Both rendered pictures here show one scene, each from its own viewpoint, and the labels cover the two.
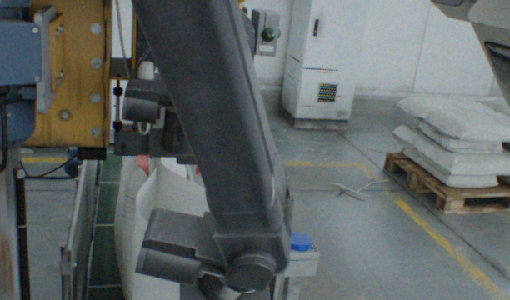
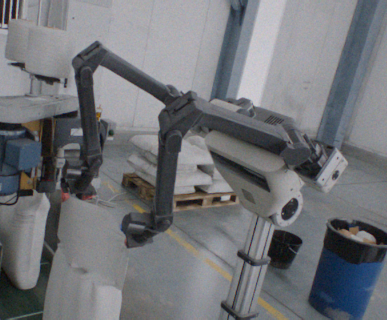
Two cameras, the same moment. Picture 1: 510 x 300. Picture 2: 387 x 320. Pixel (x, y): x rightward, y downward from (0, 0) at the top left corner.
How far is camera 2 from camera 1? 108 cm
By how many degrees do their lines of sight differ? 23
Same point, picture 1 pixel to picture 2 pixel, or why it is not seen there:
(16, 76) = (32, 164)
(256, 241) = (167, 217)
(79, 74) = not seen: hidden behind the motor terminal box
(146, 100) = (76, 169)
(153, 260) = (132, 227)
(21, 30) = (36, 145)
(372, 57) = (104, 101)
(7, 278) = not seen: outside the picture
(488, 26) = (211, 147)
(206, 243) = (147, 221)
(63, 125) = not seen: hidden behind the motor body
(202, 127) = (163, 191)
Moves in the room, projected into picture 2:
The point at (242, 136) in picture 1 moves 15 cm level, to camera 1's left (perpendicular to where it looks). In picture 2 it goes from (171, 192) to (124, 189)
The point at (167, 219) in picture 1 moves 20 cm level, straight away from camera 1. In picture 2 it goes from (135, 215) to (110, 191)
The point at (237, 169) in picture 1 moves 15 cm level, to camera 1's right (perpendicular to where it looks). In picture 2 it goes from (167, 199) to (211, 202)
